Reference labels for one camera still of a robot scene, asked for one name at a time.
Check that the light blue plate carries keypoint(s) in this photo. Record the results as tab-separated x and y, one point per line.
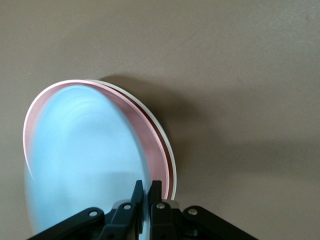
85	160

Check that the beige plate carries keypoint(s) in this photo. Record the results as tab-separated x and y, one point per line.
167	147

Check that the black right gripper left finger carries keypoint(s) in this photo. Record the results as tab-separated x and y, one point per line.
120	217

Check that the pink plate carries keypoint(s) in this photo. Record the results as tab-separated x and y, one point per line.
150	135

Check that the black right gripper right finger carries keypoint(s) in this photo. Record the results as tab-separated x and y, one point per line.
162	217

